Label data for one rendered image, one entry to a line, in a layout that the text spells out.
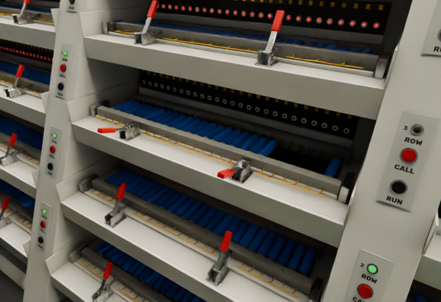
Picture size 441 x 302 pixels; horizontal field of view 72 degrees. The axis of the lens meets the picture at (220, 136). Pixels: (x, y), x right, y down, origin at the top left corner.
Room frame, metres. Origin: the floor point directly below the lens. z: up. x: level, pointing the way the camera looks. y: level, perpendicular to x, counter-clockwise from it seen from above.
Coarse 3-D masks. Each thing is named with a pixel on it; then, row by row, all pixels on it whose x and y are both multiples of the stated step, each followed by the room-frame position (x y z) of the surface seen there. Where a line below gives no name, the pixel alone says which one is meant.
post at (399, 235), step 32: (416, 0) 0.41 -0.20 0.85; (416, 32) 0.40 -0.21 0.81; (416, 64) 0.40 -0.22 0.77; (384, 96) 0.41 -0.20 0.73; (416, 96) 0.39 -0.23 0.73; (384, 128) 0.41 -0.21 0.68; (384, 160) 0.40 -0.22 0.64; (416, 192) 0.38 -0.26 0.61; (352, 224) 0.41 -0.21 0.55; (384, 224) 0.39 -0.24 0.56; (416, 224) 0.38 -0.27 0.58; (352, 256) 0.40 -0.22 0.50; (384, 256) 0.39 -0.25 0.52; (416, 256) 0.37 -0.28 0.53; (384, 288) 0.38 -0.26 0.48
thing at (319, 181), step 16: (112, 112) 0.69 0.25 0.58; (144, 128) 0.65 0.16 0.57; (160, 128) 0.62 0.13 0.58; (176, 144) 0.59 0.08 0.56; (192, 144) 0.59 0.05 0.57; (208, 144) 0.57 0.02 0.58; (224, 144) 0.57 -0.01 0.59; (256, 160) 0.52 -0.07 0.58; (272, 160) 0.52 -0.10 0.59; (288, 176) 0.50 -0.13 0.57; (304, 176) 0.49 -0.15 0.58; (320, 176) 0.48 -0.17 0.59; (320, 192) 0.46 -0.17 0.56; (336, 192) 0.47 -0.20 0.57
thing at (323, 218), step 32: (96, 96) 0.73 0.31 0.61; (128, 96) 0.82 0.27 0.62; (160, 96) 0.78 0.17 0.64; (96, 128) 0.66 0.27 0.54; (288, 128) 0.63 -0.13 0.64; (128, 160) 0.62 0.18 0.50; (160, 160) 0.57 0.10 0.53; (192, 160) 0.55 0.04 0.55; (224, 192) 0.51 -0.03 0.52; (256, 192) 0.47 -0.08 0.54; (288, 192) 0.48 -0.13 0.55; (352, 192) 0.40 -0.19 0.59; (288, 224) 0.46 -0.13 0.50; (320, 224) 0.43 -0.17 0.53
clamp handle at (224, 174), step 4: (240, 164) 0.50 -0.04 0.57; (236, 168) 0.49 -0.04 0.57; (240, 168) 0.50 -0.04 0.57; (220, 172) 0.44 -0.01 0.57; (224, 172) 0.45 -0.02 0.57; (228, 172) 0.45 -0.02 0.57; (232, 172) 0.46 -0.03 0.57; (236, 172) 0.48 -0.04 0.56; (220, 176) 0.44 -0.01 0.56; (224, 176) 0.44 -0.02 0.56; (228, 176) 0.45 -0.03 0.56
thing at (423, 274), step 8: (440, 200) 0.43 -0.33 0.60; (440, 208) 0.41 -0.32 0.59; (440, 216) 0.40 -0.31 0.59; (432, 224) 0.37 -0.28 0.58; (440, 224) 0.40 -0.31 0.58; (432, 232) 0.36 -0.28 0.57; (440, 232) 0.40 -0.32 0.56; (432, 240) 0.39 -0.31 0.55; (440, 240) 0.39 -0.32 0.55; (424, 248) 0.37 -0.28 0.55; (432, 248) 0.38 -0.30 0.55; (440, 248) 0.38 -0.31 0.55; (424, 256) 0.37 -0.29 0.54; (432, 256) 0.37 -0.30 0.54; (440, 256) 0.37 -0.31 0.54; (424, 264) 0.37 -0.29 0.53; (432, 264) 0.36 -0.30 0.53; (440, 264) 0.36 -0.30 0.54; (416, 272) 0.38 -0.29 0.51; (424, 272) 0.37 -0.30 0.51; (432, 272) 0.37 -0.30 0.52; (440, 272) 0.36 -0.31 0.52; (424, 280) 0.37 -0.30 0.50; (432, 280) 0.37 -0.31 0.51; (440, 280) 0.36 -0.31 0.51; (440, 288) 0.37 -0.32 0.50
